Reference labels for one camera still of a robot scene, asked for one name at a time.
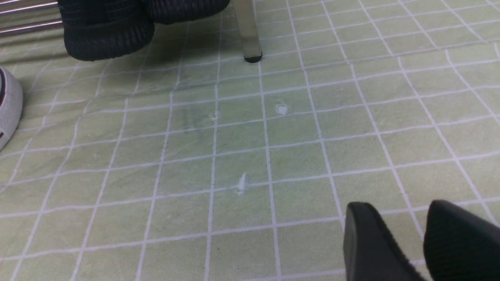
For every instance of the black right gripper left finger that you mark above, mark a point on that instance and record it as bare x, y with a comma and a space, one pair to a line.
370, 251

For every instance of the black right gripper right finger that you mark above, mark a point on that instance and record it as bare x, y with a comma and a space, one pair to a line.
460, 246

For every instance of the black mesh sneaker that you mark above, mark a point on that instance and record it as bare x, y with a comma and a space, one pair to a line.
176, 11
104, 29

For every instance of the black canvas sneaker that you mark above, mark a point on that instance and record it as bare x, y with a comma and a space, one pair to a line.
11, 105

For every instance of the metal shoe rack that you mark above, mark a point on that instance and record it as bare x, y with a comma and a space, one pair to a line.
243, 9

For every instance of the green grid tablecloth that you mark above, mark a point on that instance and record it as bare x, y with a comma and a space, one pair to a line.
183, 162

